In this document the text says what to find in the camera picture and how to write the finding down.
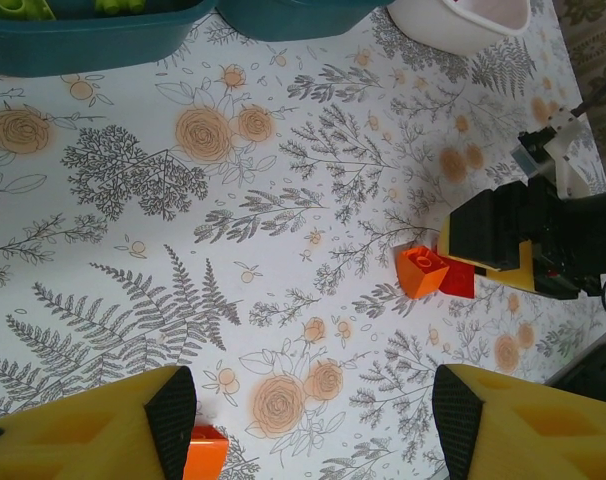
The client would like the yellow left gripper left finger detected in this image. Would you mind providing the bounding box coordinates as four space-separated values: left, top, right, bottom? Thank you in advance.
0 365 198 480

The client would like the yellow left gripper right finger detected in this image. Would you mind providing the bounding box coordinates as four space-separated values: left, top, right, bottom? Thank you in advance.
432 363 606 480

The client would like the red lego brick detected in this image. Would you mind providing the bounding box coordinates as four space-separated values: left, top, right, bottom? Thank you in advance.
436 244 477 301

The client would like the green lego brick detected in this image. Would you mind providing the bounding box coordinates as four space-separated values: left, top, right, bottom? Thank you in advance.
0 0 57 21
94 0 147 14

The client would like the orange lego brick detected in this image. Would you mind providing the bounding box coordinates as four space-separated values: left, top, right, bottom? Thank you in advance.
395 246 451 300
184 425 231 480

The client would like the floral patterned tablecloth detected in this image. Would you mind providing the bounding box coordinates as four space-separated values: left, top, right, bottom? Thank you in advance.
0 0 606 480

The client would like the white plastic container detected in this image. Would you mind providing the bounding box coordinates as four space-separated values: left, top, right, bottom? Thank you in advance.
386 0 532 56

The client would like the teal plastic container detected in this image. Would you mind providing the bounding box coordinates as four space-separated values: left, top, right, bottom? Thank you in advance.
215 0 399 44
0 0 218 78

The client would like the metal table edge rail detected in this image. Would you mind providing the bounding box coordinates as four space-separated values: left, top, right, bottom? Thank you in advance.
542 327 606 386

